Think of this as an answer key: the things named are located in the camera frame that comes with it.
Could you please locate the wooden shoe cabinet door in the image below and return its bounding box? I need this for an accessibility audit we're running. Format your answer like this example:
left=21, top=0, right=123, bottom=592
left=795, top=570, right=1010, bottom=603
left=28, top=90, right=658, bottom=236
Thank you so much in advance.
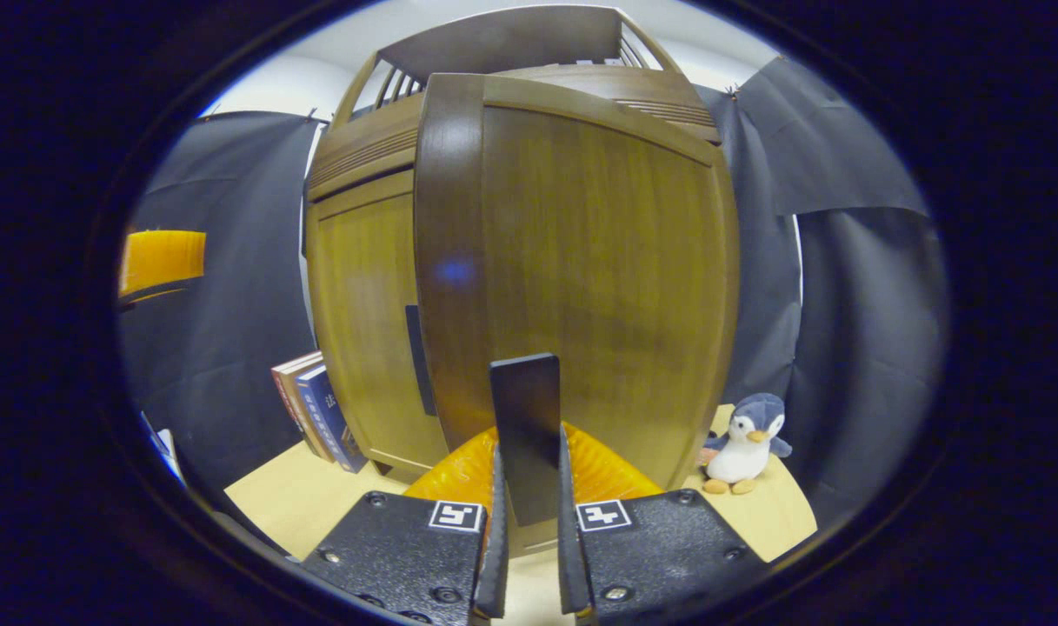
left=414, top=73, right=741, bottom=557
left=307, top=170, right=449, bottom=475

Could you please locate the penguin plush toy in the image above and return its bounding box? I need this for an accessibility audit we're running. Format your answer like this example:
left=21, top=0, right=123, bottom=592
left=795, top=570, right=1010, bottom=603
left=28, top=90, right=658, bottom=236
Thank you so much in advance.
left=701, top=393, right=793, bottom=496

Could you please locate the blue cover book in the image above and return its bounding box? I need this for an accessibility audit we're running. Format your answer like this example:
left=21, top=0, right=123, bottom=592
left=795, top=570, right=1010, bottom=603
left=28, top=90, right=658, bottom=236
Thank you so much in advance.
left=294, top=363, right=369, bottom=475

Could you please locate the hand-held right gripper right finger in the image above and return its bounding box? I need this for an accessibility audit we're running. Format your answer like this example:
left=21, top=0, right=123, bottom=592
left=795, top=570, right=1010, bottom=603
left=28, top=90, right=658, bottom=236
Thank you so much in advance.
left=556, top=423, right=769, bottom=625

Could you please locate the wooden double-door shoe cabinet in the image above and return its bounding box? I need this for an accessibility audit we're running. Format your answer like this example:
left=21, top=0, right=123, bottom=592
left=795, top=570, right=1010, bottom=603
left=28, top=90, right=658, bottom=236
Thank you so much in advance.
left=303, top=4, right=725, bottom=486

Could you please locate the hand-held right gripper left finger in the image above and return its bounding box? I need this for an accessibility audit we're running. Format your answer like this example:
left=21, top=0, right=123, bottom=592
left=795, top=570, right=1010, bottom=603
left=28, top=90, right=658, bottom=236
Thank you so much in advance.
left=298, top=426, right=510, bottom=625

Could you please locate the black cabinet door handle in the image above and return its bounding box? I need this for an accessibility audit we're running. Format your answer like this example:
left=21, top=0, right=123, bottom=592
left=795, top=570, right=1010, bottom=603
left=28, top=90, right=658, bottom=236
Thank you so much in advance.
left=405, top=304, right=438, bottom=416
left=490, top=353, right=562, bottom=527

